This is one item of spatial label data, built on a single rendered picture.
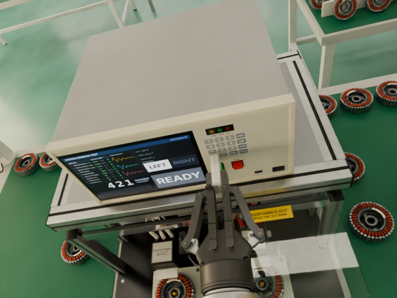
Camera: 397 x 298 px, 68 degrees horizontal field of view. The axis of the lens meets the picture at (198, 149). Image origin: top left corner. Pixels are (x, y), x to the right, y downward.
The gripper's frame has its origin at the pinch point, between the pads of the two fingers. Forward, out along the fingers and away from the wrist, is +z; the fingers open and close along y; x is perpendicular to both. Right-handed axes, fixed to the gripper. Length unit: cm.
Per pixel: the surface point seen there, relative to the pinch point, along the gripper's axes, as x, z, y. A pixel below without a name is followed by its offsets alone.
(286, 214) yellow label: -15.2, -2.9, 11.7
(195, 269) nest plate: -43.5, -2.8, -14.8
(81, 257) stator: -43, 6, -54
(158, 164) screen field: 0.9, 3.7, -11.0
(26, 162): -44, 54, -93
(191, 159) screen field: 0.3, 3.7, -4.6
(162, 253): -29.6, -1.9, -20.5
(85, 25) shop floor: -121, 358, -175
